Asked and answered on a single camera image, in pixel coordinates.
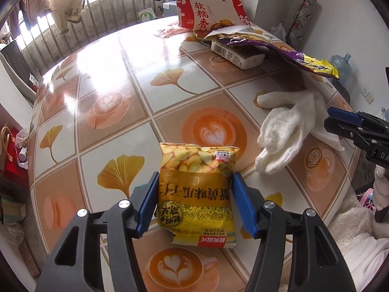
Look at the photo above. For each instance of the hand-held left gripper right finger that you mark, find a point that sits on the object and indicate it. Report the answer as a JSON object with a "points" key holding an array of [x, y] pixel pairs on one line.
{"points": [[243, 206]]}

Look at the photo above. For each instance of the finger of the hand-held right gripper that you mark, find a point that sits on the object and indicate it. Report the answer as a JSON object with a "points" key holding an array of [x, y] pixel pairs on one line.
{"points": [[340, 129], [342, 113]]}

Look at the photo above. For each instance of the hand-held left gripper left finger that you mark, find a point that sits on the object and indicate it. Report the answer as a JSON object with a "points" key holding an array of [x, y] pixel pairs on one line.
{"points": [[149, 206]]}

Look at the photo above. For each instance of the yellow seed snack packet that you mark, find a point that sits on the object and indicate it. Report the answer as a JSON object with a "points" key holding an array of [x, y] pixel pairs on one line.
{"points": [[194, 176]]}

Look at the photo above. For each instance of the white cloth glove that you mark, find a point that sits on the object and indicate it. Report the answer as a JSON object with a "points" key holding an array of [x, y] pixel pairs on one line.
{"points": [[282, 127]]}

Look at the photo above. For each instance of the purple snack bag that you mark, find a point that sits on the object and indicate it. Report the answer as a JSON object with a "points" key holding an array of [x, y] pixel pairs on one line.
{"points": [[273, 48]]}

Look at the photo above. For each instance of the red white paper snack bag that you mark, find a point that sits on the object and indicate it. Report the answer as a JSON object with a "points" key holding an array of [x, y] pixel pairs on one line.
{"points": [[212, 6]]}

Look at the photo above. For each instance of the grey rice cooker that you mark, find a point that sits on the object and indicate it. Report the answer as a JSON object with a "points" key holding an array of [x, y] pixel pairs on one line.
{"points": [[345, 92]]}

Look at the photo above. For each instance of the clear water jug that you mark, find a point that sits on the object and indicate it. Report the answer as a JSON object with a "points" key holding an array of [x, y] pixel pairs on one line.
{"points": [[340, 68]]}

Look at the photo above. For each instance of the white fleece cloth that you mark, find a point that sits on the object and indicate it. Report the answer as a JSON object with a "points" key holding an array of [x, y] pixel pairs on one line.
{"points": [[349, 234]]}

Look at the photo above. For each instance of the floral patterned board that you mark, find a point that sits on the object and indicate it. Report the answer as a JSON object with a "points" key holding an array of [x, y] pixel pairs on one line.
{"points": [[304, 18]]}

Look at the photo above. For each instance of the white plastic bag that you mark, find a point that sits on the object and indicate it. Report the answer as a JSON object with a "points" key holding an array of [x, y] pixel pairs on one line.
{"points": [[278, 32]]}

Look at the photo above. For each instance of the small white box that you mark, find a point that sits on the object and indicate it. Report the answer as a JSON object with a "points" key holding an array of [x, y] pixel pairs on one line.
{"points": [[240, 59]]}

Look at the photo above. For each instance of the red brick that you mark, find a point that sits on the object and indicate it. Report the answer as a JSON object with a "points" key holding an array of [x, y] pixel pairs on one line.
{"points": [[29, 258]]}

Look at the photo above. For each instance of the green cardboard box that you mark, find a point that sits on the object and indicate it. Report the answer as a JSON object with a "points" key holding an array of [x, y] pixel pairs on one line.
{"points": [[12, 211]]}

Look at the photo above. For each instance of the red gift bag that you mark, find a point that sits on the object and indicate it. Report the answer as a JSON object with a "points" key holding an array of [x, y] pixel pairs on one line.
{"points": [[13, 165]]}

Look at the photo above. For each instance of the brown paper bag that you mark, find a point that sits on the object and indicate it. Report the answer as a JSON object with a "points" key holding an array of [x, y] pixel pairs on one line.
{"points": [[6, 152]]}

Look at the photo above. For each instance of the white paper bag green logo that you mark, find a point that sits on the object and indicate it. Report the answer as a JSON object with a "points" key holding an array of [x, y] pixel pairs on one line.
{"points": [[146, 14]]}

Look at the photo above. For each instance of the dark wooden board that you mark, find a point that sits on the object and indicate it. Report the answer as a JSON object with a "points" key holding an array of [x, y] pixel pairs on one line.
{"points": [[15, 67]]}

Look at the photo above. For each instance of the metal balcony railing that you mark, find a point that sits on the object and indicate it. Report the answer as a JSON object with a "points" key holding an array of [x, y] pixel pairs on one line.
{"points": [[100, 15]]}

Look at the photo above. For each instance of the beige printed hanging cloth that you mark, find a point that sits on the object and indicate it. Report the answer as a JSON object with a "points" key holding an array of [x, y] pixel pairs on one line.
{"points": [[73, 9]]}

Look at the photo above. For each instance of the tan hanging jacket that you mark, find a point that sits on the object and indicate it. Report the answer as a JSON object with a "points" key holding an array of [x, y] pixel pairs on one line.
{"points": [[39, 3]]}

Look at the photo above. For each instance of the wall socket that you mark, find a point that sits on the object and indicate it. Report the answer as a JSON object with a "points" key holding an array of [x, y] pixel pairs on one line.
{"points": [[367, 94]]}

